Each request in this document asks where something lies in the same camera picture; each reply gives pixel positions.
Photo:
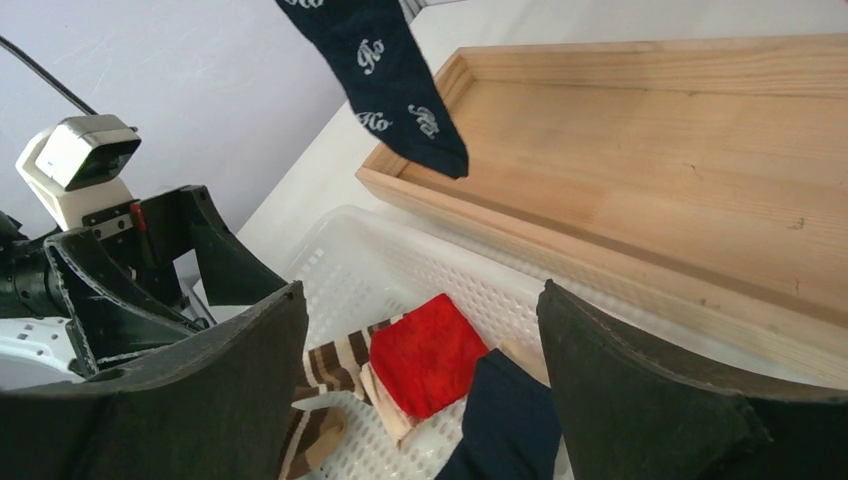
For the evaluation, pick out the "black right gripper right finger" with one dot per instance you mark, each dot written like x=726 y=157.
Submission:
x=635 y=406

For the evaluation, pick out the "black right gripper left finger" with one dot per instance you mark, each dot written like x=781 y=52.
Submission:
x=213 y=406

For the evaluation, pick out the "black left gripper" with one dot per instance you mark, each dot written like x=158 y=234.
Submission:
x=114 y=276

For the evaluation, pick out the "navy sock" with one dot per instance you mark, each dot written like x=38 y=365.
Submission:
x=509 y=428

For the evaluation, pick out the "brown striped sock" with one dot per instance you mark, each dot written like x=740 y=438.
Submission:
x=342 y=365

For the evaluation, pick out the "white perforated plastic basket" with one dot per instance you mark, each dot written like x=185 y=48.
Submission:
x=359 y=268

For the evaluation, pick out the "dark printed sock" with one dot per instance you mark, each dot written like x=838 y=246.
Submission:
x=371 y=51

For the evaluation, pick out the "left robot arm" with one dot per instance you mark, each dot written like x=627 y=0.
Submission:
x=38 y=350

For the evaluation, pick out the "wooden hanger stand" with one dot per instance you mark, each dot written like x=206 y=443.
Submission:
x=703 y=181

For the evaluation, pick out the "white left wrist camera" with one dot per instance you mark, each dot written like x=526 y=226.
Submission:
x=73 y=168

